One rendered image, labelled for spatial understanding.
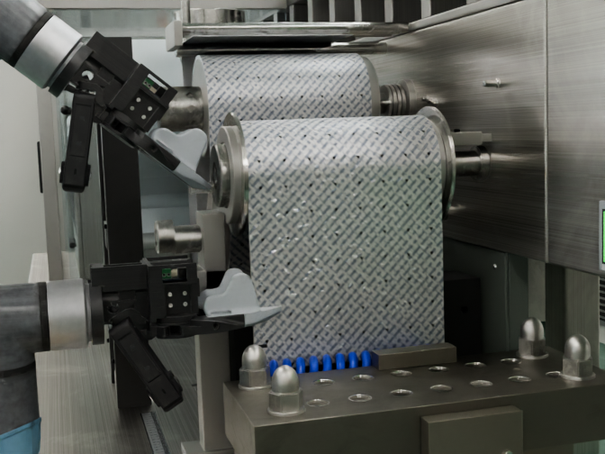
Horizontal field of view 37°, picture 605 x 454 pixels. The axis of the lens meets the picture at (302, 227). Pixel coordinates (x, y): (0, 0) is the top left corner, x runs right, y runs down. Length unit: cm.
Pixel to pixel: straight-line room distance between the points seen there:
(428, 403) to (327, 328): 20
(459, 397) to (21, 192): 578
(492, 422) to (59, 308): 45
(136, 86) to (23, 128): 553
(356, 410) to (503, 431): 15
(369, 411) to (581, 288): 55
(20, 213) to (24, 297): 560
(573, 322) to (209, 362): 54
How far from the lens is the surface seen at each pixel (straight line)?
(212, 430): 115
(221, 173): 104
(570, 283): 135
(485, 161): 116
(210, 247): 109
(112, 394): 146
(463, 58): 123
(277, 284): 104
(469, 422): 91
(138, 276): 99
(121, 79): 106
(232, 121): 106
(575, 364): 100
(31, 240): 660
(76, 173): 105
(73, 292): 99
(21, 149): 656
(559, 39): 102
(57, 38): 104
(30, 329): 98
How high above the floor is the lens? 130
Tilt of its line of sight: 6 degrees down
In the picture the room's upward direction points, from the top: 2 degrees counter-clockwise
